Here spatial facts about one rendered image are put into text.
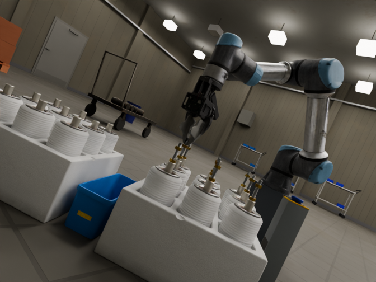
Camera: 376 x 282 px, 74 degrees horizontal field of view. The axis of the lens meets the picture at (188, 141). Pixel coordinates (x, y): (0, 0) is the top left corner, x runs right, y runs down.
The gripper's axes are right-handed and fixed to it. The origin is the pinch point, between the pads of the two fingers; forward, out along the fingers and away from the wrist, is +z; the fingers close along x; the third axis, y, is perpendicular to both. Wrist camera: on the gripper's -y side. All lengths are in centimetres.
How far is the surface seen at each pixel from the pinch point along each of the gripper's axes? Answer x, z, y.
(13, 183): -25.0, 29.1, 32.0
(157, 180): 5.5, 12.2, 16.2
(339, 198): 111, -20, -1034
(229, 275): 30.2, 24.1, 9.2
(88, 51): -890, -134, -546
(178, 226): 15.8, 19.3, 15.2
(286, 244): 37.7, 16.8, -19.3
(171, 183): 8.6, 11.5, 14.1
